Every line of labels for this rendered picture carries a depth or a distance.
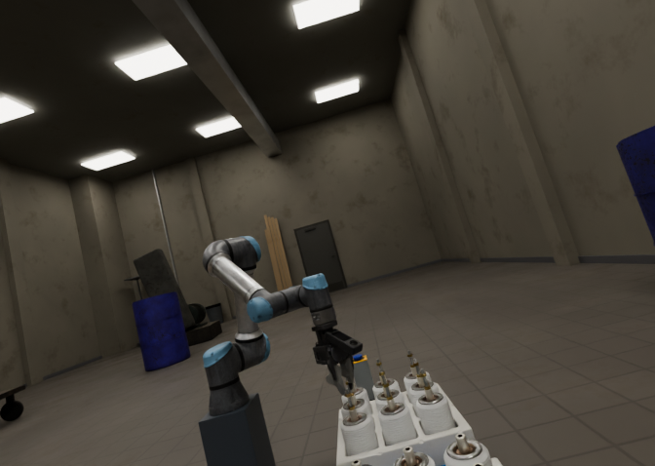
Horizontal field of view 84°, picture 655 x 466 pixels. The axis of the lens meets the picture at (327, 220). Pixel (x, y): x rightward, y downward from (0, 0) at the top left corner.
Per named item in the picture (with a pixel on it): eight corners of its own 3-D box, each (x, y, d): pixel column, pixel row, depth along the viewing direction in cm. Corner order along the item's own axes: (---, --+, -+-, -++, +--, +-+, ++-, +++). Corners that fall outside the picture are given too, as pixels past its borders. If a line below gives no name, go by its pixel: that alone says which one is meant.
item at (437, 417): (448, 448, 113) (431, 390, 115) (473, 459, 105) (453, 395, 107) (426, 464, 109) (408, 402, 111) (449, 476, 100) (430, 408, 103)
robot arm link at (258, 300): (189, 239, 138) (261, 301, 106) (216, 235, 145) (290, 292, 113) (188, 266, 142) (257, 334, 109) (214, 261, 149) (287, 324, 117)
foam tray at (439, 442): (354, 533, 99) (335, 464, 101) (351, 457, 137) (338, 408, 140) (492, 496, 98) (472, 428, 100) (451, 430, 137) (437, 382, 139)
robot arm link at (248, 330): (228, 368, 151) (214, 239, 147) (258, 355, 162) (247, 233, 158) (243, 377, 143) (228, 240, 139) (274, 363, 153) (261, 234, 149)
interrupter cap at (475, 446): (452, 465, 75) (451, 461, 75) (443, 446, 83) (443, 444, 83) (487, 456, 75) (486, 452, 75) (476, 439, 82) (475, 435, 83)
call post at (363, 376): (371, 444, 143) (350, 365, 147) (370, 436, 150) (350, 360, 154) (389, 439, 143) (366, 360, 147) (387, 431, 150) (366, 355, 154)
